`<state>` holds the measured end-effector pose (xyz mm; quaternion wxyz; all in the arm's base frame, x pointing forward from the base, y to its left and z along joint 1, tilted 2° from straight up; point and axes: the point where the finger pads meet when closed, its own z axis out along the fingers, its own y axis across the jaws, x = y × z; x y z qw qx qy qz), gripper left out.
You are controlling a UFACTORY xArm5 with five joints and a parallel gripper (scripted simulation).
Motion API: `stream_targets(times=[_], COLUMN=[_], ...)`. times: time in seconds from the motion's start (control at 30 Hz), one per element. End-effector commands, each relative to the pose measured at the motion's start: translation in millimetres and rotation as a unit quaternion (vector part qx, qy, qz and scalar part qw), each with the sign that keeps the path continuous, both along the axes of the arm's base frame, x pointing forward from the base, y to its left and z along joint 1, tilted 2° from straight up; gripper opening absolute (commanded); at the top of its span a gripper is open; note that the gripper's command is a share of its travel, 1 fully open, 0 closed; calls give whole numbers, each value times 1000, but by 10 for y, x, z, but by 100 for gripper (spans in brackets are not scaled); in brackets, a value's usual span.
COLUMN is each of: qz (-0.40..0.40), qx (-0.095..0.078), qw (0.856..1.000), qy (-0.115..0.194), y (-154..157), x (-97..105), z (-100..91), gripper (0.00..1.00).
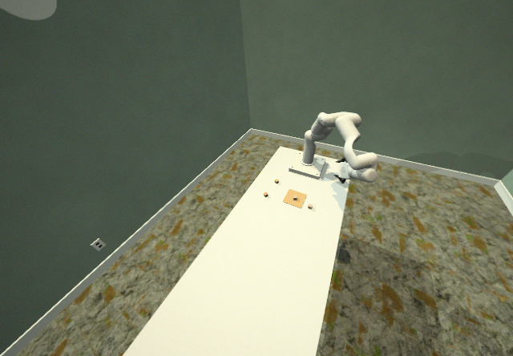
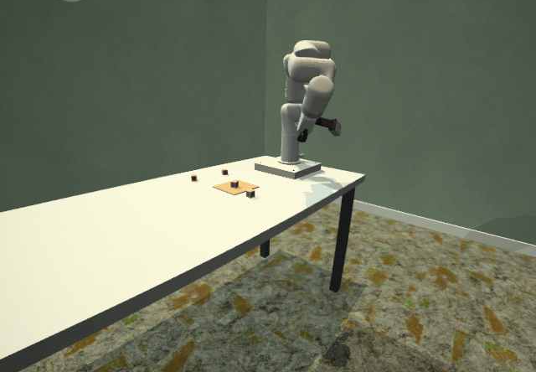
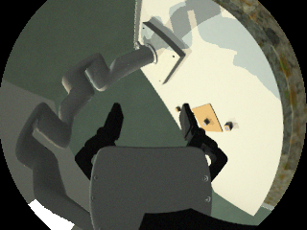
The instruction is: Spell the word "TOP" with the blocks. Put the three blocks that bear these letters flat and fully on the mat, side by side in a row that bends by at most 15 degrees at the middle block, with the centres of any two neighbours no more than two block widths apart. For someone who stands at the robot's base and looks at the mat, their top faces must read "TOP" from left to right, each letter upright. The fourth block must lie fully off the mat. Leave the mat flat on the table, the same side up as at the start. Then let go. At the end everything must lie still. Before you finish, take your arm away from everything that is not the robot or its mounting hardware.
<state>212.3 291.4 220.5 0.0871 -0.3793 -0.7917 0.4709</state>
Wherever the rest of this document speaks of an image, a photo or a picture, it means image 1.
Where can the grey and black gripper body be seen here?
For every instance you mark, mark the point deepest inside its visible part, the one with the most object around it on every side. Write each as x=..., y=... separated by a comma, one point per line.
x=344, y=171

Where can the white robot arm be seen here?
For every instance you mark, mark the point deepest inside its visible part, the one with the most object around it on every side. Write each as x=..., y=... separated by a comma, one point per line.
x=362, y=167

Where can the tan flat mat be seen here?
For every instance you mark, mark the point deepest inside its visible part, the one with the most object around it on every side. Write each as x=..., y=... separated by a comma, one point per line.
x=289, y=198

